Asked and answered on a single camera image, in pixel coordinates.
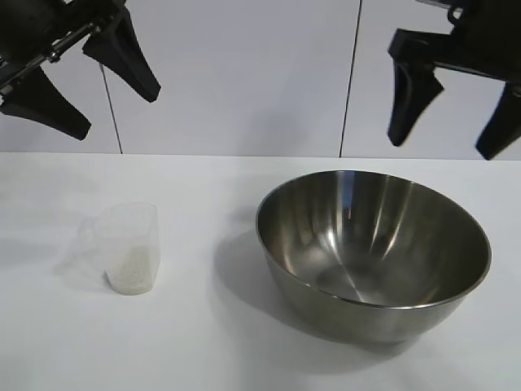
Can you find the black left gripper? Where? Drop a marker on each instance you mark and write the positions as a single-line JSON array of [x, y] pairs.
[[28, 28]]

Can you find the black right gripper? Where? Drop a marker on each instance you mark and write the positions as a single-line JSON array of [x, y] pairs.
[[488, 36]]

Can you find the clear plastic measuring cup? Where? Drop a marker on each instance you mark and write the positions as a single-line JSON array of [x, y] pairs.
[[134, 228]]

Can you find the stainless steel mixing bowl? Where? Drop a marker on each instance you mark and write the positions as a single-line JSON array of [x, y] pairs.
[[366, 244]]

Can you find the white rice grains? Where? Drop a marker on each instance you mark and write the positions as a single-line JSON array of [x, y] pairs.
[[132, 273]]

